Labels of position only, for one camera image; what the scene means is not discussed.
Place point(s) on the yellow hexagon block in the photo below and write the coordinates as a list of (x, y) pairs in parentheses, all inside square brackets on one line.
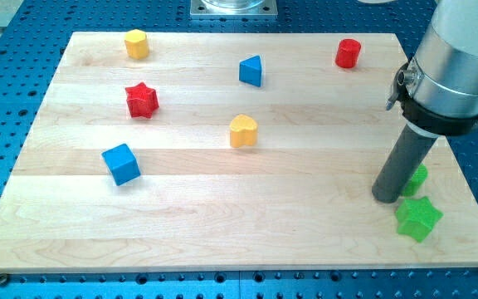
[(136, 44)]

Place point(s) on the red cylinder block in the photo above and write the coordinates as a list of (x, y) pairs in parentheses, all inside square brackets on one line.
[(348, 53)]

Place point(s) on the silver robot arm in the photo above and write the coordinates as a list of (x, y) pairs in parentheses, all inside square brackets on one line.
[(437, 91)]

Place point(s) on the wooden board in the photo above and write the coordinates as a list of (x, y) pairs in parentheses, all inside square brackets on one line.
[(300, 198)]

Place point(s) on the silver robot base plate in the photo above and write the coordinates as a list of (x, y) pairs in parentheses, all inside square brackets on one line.
[(233, 8)]

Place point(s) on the yellow heart block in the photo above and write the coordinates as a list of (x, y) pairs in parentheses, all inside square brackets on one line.
[(243, 131)]

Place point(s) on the green star block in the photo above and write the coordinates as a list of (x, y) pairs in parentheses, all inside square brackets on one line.
[(417, 218)]

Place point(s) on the green round block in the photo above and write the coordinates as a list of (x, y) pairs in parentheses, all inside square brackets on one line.
[(416, 181)]

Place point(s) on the blue triangle block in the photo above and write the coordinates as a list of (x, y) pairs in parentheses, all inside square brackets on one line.
[(250, 71)]

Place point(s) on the blue cube block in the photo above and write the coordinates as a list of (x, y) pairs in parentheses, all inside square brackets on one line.
[(121, 163)]

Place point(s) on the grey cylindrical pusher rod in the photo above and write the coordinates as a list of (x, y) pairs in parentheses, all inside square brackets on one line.
[(407, 154)]

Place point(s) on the red star block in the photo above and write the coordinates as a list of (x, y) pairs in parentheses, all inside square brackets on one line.
[(142, 101)]

